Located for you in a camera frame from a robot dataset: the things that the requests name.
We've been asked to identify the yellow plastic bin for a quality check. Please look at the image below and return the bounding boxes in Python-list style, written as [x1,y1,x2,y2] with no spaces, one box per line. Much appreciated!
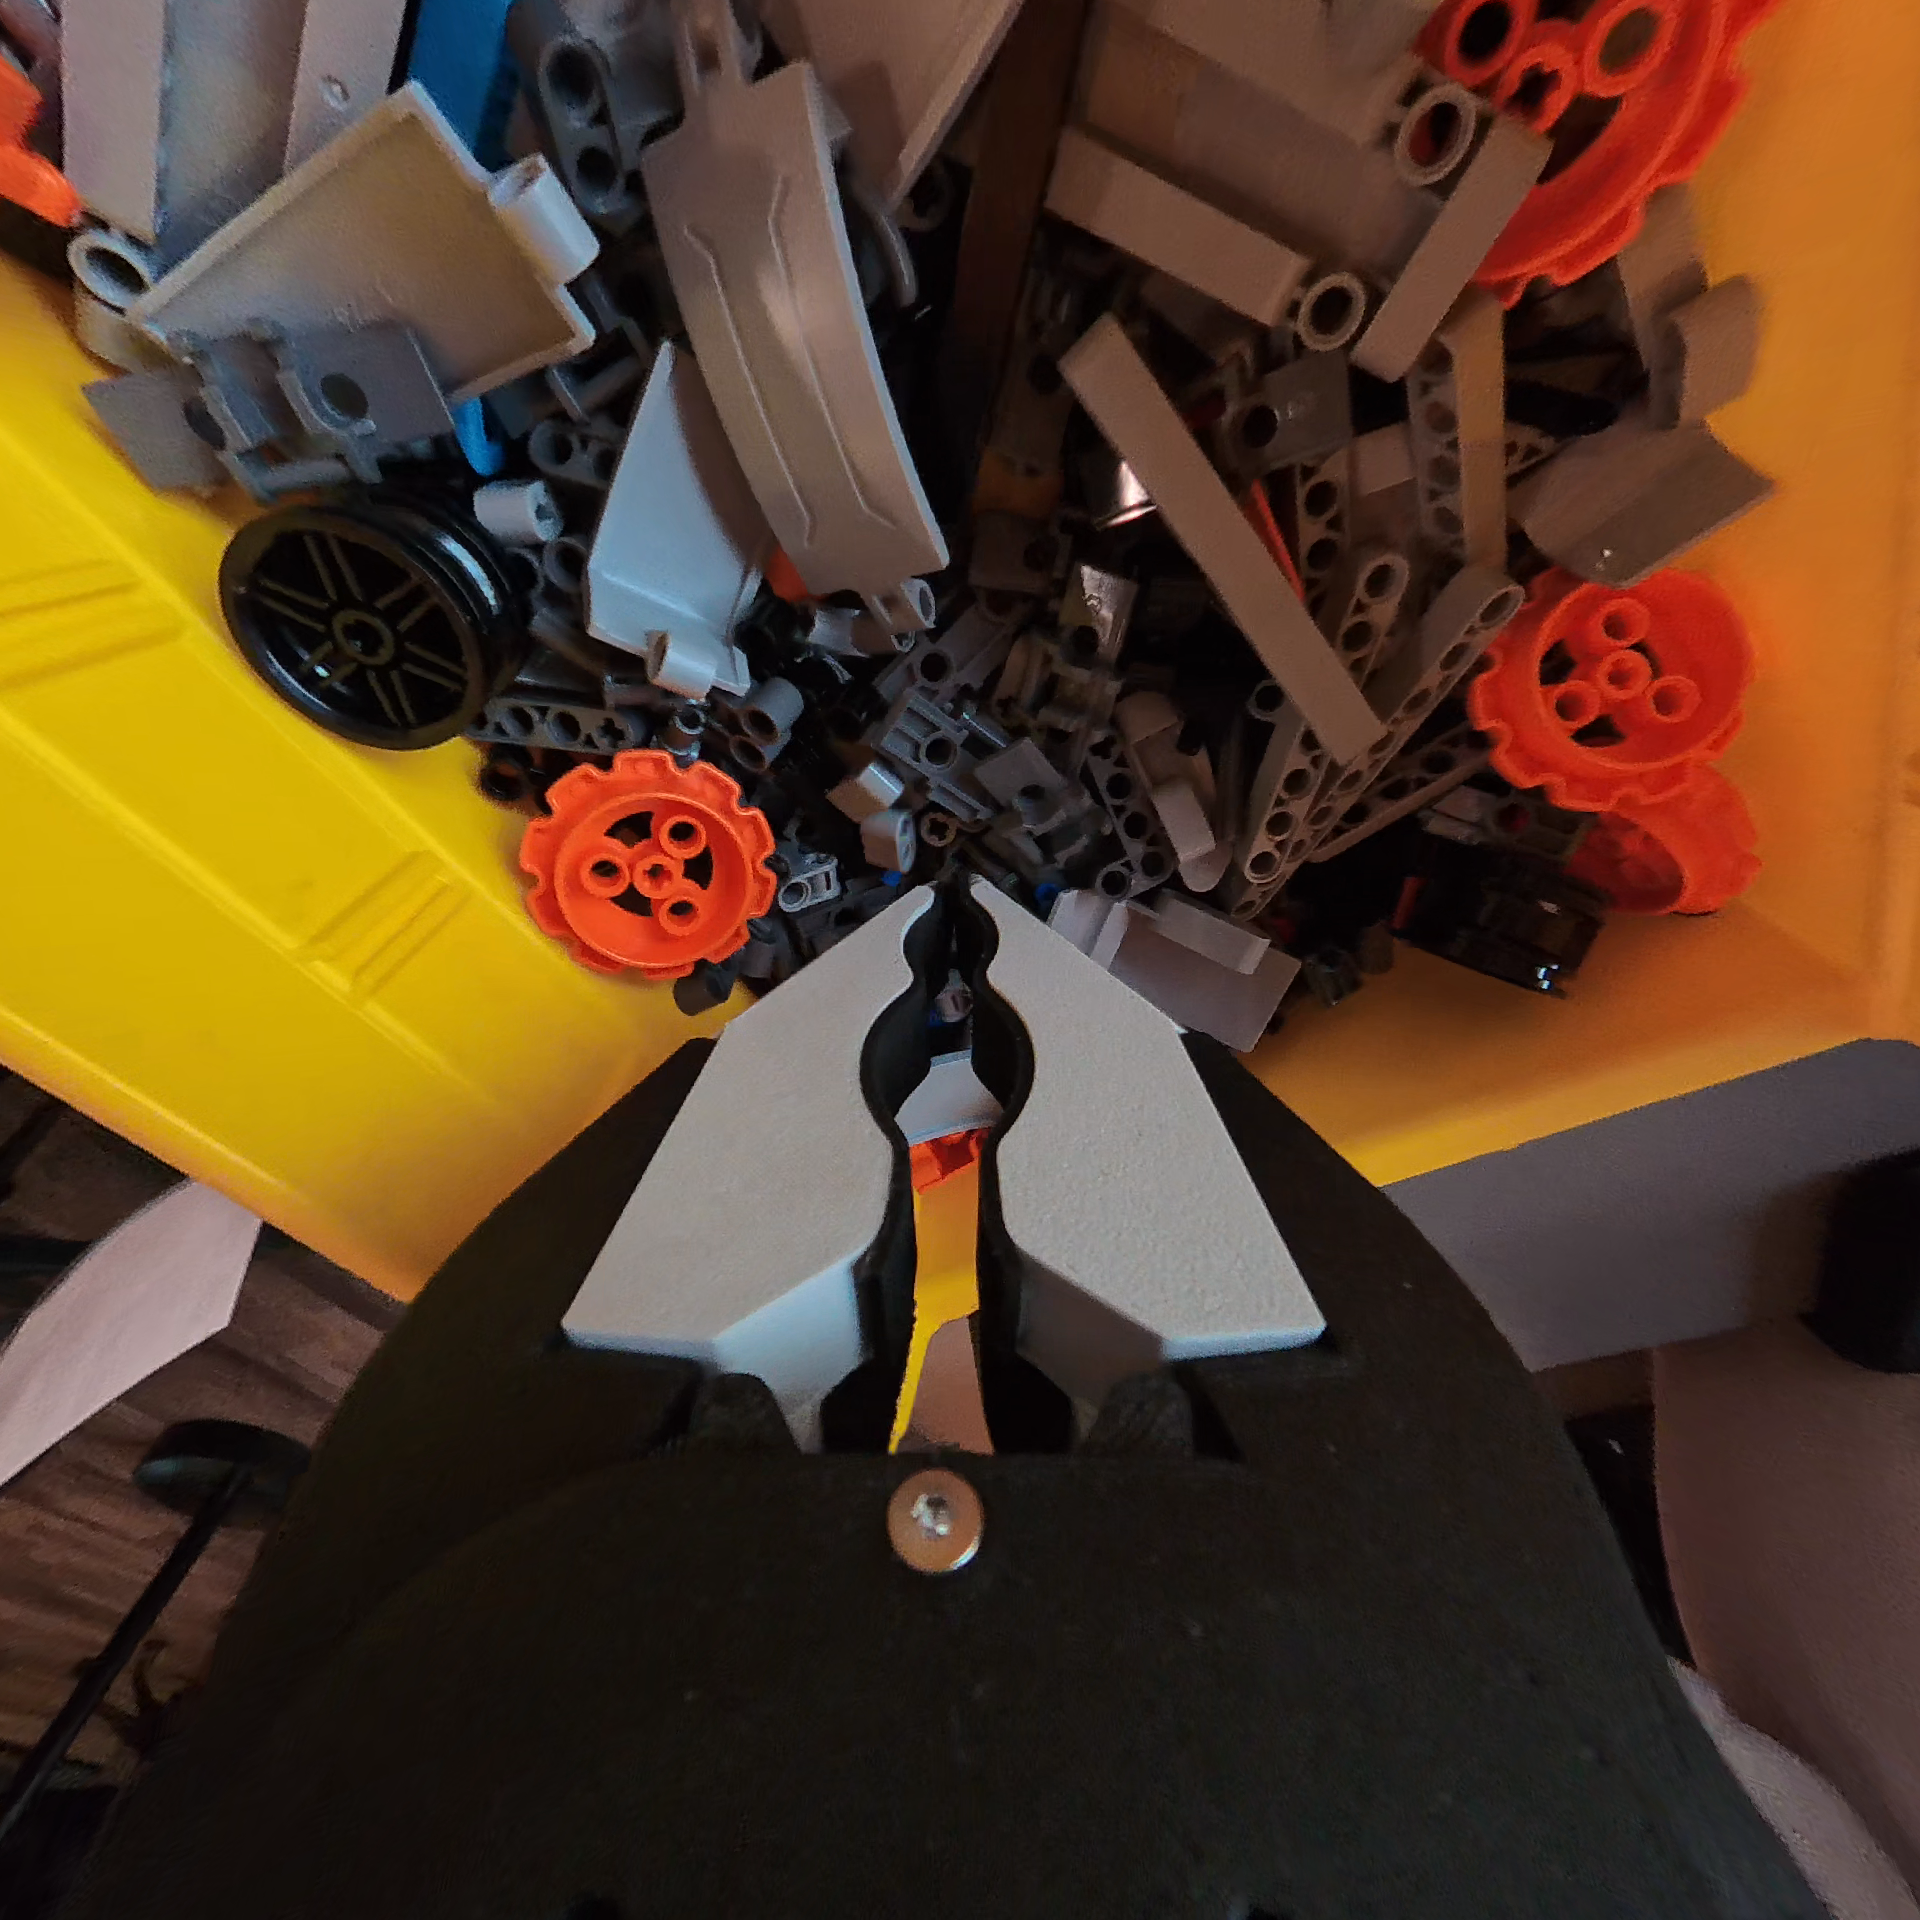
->
[0,0,1920,1307]

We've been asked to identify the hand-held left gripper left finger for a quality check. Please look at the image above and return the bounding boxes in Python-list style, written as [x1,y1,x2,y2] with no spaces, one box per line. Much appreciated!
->
[560,883,954,1454]

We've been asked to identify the large orange gear wheel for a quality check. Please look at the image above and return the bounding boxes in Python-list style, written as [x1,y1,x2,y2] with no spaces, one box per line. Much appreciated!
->
[1569,769,1764,921]
[1418,0,1778,302]
[1468,566,1759,817]

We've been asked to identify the black spoked wheel rim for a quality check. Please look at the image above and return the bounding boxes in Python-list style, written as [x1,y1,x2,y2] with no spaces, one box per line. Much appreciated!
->
[217,495,528,751]

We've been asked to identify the person's leg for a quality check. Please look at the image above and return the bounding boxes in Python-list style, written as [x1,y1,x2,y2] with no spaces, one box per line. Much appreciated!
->
[1651,1318,1920,1920]

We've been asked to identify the white paper strip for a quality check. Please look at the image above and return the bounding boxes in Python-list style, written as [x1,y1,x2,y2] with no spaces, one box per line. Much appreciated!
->
[0,1182,266,1489]

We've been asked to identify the black rubber tire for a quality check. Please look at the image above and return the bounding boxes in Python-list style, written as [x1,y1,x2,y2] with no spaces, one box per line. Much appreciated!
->
[1392,843,1609,999]

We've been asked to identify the small orange gear wheel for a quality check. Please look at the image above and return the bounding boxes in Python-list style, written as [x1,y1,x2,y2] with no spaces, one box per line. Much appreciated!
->
[0,57,80,230]
[520,749,782,986]

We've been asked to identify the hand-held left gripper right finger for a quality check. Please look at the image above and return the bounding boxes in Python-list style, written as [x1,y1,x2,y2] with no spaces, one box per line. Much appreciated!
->
[966,873,1334,1454]

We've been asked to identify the pile of building pieces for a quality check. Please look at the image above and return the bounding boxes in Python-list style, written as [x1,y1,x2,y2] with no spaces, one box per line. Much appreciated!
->
[59,0,1778,1052]

